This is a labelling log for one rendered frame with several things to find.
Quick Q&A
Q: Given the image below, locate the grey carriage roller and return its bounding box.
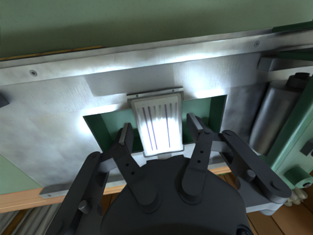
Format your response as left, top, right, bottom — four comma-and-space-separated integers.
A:
248, 80, 302, 157

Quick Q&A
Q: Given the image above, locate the grey plate rest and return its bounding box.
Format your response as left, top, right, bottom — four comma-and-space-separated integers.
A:
126, 86, 186, 165

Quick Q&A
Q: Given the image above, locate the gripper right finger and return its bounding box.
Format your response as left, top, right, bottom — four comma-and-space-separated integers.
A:
181, 112, 292, 206

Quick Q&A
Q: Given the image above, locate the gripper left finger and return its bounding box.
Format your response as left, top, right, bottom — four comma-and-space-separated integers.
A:
46, 122, 159, 235

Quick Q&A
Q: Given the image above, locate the green imprinter carriage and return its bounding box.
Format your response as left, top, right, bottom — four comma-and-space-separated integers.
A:
261, 74, 313, 190

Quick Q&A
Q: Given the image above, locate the grey metal imprinter bed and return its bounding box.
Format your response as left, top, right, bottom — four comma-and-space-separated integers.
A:
0, 23, 313, 217

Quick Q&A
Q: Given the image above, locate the dark round knob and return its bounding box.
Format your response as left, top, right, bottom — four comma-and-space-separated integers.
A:
285, 72, 311, 93

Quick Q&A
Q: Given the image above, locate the green round handle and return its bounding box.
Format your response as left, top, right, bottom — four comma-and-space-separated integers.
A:
283, 165, 313, 190

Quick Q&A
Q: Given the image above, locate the white plate with purple lines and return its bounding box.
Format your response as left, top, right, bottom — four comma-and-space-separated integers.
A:
131, 94, 184, 157

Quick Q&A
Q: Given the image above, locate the grey ribbed radiator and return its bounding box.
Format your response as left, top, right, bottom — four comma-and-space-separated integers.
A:
0, 204, 63, 235

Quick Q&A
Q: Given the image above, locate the dark grey square stop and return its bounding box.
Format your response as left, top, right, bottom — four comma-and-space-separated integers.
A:
299, 138, 313, 157

